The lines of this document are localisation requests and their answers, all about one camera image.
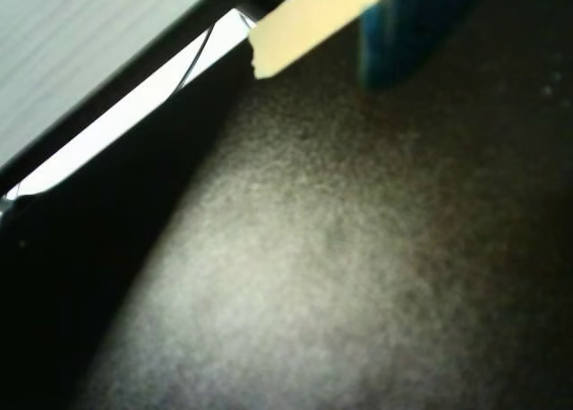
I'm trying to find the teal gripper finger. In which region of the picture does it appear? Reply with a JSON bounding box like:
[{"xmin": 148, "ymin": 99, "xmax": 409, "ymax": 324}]
[{"xmin": 360, "ymin": 0, "xmax": 487, "ymax": 90}]

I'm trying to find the beige masking tape piece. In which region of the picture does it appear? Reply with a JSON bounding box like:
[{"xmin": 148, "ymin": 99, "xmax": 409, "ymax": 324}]
[{"xmin": 247, "ymin": 0, "xmax": 385, "ymax": 81}]

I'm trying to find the black felt mat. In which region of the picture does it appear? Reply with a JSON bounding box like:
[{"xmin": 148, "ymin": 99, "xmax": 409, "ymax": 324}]
[{"xmin": 0, "ymin": 0, "xmax": 573, "ymax": 410}]

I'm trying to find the white ribbed panel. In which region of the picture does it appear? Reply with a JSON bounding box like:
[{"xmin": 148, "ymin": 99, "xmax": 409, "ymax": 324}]
[{"xmin": 0, "ymin": 0, "xmax": 225, "ymax": 166}]

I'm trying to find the thin dark wire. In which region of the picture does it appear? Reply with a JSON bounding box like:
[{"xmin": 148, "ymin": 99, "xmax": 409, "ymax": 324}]
[{"xmin": 176, "ymin": 22, "xmax": 217, "ymax": 91}]

